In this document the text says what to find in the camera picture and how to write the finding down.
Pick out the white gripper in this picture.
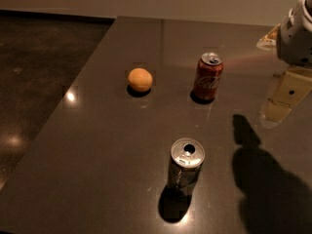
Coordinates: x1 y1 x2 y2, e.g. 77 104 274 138
256 0 312 123

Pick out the dark redbull can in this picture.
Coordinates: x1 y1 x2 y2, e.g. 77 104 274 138
167 137 206 198

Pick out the red cola can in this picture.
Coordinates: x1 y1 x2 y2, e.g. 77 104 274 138
191 52 223 103

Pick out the orange fruit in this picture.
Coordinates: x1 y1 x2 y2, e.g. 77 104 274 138
128 68 153 93

